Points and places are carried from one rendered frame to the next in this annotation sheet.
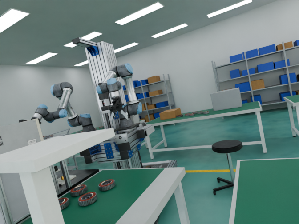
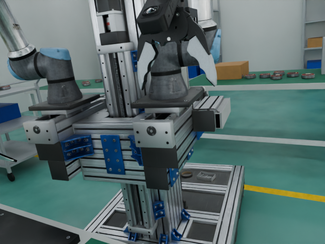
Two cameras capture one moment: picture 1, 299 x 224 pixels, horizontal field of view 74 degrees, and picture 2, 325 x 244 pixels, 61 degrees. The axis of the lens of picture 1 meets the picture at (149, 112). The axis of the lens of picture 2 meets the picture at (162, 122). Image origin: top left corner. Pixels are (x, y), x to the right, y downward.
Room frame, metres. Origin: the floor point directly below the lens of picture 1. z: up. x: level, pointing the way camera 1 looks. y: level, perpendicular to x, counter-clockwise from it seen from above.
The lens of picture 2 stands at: (1.11, 0.26, 1.24)
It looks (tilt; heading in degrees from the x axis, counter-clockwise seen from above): 16 degrees down; 3
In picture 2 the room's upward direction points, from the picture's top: 7 degrees counter-clockwise
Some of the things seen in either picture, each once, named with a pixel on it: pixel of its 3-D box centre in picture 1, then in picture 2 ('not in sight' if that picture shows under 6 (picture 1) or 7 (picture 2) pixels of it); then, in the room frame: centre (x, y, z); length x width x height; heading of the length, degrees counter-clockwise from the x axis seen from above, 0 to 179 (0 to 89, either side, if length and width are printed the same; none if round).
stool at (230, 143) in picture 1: (232, 166); not in sight; (2.28, -0.82, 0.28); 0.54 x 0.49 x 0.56; 152
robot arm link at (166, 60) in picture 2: (123, 111); (165, 51); (2.15, 0.27, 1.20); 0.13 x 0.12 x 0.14; 78
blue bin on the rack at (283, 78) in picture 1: (287, 78); not in sight; (6.01, -4.29, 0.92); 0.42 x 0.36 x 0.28; 152
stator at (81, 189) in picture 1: (78, 190); not in sight; (1.35, 0.60, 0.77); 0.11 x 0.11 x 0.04
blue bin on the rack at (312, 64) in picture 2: not in sight; (314, 66); (6.84, -2.71, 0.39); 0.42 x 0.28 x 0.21; 153
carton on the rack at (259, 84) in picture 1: (257, 84); not in sight; (6.40, -3.57, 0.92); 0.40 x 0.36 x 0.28; 152
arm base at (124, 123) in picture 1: (125, 121); (167, 83); (2.15, 0.27, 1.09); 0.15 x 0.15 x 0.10
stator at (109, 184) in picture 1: (107, 184); not in sight; (1.34, 0.39, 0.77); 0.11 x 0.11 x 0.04
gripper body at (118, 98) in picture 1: (117, 104); (172, 9); (1.64, 0.24, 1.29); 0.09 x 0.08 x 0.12; 160
